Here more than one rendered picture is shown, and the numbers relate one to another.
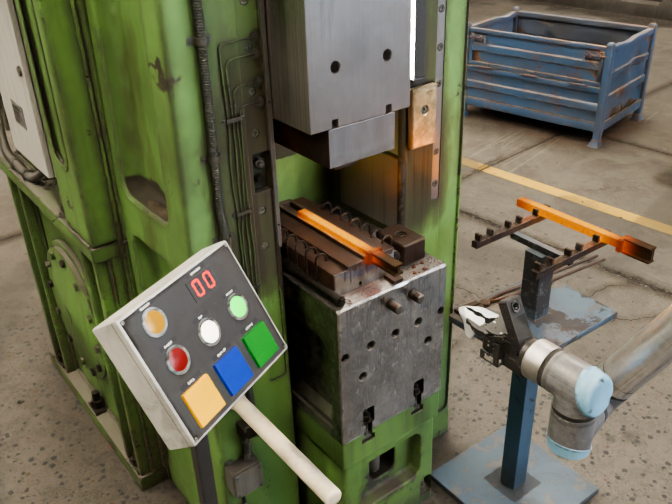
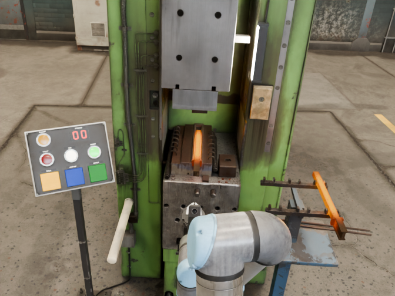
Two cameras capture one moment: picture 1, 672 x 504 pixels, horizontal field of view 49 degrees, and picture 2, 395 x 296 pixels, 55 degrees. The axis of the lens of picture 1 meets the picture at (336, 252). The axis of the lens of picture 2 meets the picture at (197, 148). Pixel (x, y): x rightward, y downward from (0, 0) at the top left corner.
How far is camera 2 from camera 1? 110 cm
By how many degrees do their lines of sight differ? 31
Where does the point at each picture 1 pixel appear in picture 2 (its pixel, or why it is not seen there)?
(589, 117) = not seen: outside the picture
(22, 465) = (95, 195)
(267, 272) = (153, 150)
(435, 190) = (268, 147)
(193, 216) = (114, 108)
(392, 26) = (219, 45)
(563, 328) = (294, 254)
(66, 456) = (110, 200)
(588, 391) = (180, 269)
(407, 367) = not seen: hidden behind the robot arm
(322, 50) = (171, 47)
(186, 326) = (59, 148)
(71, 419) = not seen: hidden behind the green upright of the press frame
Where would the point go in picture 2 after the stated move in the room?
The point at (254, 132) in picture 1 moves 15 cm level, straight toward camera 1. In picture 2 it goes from (152, 80) to (131, 88)
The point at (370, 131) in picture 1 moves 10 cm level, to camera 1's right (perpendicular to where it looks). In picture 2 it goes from (200, 97) to (218, 103)
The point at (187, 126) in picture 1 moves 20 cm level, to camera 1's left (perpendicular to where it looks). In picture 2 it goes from (115, 66) to (87, 57)
